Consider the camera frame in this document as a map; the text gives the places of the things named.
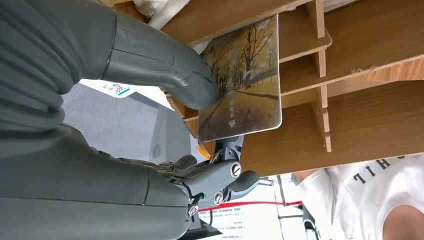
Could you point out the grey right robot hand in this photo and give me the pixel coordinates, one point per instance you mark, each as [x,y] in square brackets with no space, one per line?
[82,198]

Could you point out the person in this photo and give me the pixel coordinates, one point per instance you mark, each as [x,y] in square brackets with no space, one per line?
[364,205]

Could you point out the silver kiosk stand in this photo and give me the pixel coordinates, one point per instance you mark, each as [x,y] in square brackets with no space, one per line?
[172,139]

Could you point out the white printed sign board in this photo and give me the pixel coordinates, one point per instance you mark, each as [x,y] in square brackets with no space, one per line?
[245,225]

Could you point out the red barrier belt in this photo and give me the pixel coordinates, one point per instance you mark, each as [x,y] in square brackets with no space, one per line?
[258,204]

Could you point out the cardboard organizer box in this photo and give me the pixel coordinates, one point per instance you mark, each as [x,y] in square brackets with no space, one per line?
[364,126]

